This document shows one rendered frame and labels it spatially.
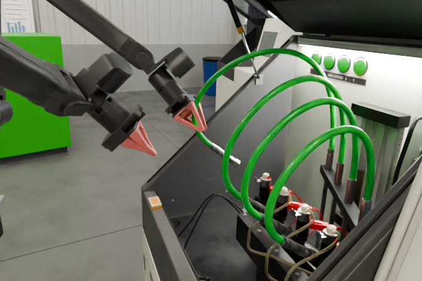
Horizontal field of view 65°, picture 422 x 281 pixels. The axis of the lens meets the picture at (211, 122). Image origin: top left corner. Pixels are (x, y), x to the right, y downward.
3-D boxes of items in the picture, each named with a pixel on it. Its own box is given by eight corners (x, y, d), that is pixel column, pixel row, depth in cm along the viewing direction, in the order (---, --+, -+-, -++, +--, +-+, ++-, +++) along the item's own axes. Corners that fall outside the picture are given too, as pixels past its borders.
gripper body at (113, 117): (142, 116, 65) (113, 90, 63) (107, 151, 67) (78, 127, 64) (145, 108, 71) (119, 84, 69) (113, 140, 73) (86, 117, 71)
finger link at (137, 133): (162, 153, 68) (128, 122, 65) (138, 175, 69) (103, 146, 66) (163, 141, 74) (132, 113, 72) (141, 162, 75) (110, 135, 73)
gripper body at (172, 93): (199, 99, 93) (182, 80, 94) (186, 99, 83) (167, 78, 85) (183, 115, 95) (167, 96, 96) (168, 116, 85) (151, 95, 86)
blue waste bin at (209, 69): (196, 91, 733) (197, 56, 711) (220, 90, 760) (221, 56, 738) (209, 97, 683) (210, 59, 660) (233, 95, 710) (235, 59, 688)
